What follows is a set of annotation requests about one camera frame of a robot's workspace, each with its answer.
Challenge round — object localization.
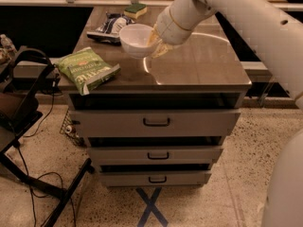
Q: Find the blue tape cross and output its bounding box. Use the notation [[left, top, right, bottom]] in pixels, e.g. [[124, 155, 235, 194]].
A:
[[136, 187, 169, 227]]

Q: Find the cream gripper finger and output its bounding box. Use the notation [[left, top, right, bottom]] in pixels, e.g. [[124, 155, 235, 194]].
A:
[[151, 42, 173, 58], [147, 25, 160, 46]]

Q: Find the middle grey drawer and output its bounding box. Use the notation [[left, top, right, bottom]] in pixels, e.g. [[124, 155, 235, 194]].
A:
[[88, 146, 223, 166]]

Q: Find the blue white chip bag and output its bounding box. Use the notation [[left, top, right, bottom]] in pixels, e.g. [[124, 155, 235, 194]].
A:
[[86, 12, 135, 44]]

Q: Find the white ceramic bowl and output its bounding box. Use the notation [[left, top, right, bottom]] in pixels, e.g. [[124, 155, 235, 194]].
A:
[[119, 24, 160, 59]]

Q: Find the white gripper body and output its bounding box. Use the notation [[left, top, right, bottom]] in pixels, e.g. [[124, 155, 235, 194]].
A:
[[156, 8, 192, 45]]

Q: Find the green yellow sponge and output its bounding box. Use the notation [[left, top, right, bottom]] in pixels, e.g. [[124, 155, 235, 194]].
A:
[[124, 3, 147, 19]]

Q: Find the grey drawer cabinet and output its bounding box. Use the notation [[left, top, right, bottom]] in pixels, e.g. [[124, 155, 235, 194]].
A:
[[59, 18, 251, 174]]

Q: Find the wire mesh basket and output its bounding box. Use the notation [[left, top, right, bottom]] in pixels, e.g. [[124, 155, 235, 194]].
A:
[[60, 111, 86, 148]]

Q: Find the green jalapeno chip bag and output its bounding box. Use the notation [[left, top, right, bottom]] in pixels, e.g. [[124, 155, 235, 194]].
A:
[[55, 47, 120, 96]]

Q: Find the grey drawer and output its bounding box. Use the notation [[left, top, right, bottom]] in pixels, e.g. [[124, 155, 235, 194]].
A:
[[70, 110, 241, 138], [88, 146, 223, 166], [99, 170, 211, 187]]

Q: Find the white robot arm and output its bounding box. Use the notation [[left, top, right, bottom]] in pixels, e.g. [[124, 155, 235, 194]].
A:
[[149, 0, 303, 227]]

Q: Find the black folding stand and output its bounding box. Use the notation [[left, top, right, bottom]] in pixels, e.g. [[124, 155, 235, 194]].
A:
[[0, 46, 94, 227]]

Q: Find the black floor cable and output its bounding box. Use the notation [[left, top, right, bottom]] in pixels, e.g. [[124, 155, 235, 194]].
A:
[[12, 92, 78, 227]]

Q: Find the bottom grey drawer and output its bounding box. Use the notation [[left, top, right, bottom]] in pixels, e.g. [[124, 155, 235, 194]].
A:
[[99, 170, 211, 187]]

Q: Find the top grey drawer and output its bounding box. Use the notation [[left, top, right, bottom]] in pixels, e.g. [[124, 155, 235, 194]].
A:
[[70, 110, 241, 138]]

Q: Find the clear plastic water bottle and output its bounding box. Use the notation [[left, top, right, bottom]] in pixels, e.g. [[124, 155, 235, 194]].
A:
[[0, 34, 17, 58]]

